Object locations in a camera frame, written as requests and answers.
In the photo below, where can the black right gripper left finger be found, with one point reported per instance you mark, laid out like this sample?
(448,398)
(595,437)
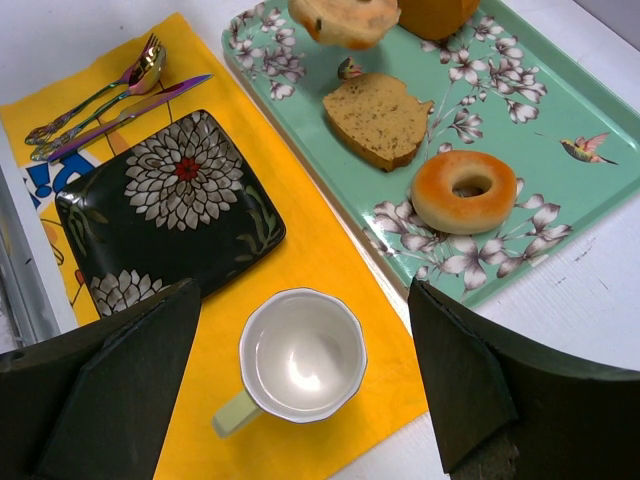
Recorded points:
(96,402)

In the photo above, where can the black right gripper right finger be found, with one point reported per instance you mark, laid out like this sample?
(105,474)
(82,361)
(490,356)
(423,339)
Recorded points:
(506,407)

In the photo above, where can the brown bread slice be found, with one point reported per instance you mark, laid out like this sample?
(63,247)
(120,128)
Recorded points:
(378,120)

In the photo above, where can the speckled raisin bagel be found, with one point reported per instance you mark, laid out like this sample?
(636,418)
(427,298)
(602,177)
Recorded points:
(356,25)

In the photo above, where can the white and green mug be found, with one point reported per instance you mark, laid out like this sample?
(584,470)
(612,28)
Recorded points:
(302,357)

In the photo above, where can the black floral square plate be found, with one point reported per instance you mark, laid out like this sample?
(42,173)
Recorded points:
(183,203)

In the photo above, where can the golden plain bagel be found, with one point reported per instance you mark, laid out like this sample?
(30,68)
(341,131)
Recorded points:
(463,192)

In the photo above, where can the mint floral serving tray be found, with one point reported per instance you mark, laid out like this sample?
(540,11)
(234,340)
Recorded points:
(497,86)

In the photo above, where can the iridescent table knife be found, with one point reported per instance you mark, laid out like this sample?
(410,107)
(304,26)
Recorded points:
(132,112)

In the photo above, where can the iridescent fork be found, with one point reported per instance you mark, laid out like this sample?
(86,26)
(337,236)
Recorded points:
(40,134)

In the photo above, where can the yellow printed placemat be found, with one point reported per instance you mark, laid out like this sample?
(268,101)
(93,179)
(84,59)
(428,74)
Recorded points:
(316,253)

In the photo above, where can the iridescent spoon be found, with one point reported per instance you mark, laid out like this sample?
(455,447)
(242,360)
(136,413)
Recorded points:
(142,79)

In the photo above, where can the orange brioche loaf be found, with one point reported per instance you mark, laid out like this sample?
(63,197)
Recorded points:
(435,19)

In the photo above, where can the aluminium table edge rail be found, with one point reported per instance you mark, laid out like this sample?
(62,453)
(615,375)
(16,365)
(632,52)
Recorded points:
(22,241)

